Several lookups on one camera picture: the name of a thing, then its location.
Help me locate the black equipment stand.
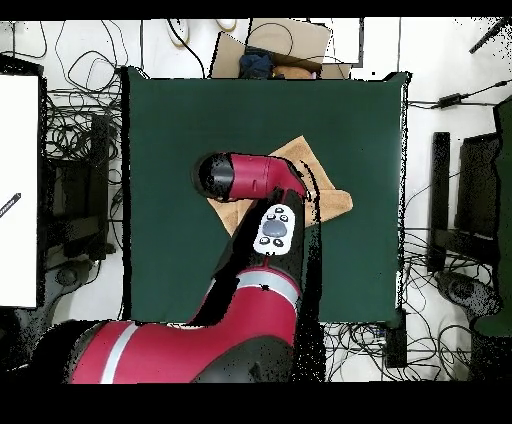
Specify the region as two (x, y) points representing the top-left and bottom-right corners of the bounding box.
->
(39, 113), (117, 261)

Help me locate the black marker pen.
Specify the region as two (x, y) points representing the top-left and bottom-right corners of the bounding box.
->
(0, 192), (22, 219)

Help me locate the black upright bar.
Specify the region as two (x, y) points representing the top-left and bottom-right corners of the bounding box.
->
(426, 131), (451, 273)

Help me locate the dark blue garment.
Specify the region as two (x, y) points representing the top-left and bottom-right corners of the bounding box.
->
(238, 46), (275, 80)

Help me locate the white board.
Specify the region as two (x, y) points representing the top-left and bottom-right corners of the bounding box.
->
(0, 74), (40, 308)

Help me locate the black box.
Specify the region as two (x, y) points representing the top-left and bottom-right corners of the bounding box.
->
(384, 309), (408, 369)

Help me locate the orange terry towel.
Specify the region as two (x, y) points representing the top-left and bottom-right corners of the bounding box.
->
(207, 135), (354, 237)

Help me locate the dark green table cloth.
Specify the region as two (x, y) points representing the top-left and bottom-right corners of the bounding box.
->
(120, 65), (413, 327)

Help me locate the black tripod leg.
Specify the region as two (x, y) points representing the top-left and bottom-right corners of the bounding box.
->
(468, 17), (512, 55)

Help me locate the black cable tangle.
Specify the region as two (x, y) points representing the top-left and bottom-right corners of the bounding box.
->
(41, 19), (129, 161)
(324, 321), (401, 383)
(401, 223), (495, 281)

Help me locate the dark green fabric panel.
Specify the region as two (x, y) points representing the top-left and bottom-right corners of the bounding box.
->
(473, 95), (512, 337)

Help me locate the orange garment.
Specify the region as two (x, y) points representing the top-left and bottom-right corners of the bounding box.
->
(272, 64), (315, 80)

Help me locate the black power adapter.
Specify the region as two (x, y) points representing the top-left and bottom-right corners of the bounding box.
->
(437, 92), (465, 109)

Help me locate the brown cardboard box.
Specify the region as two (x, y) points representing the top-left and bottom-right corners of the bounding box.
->
(209, 17), (353, 80)

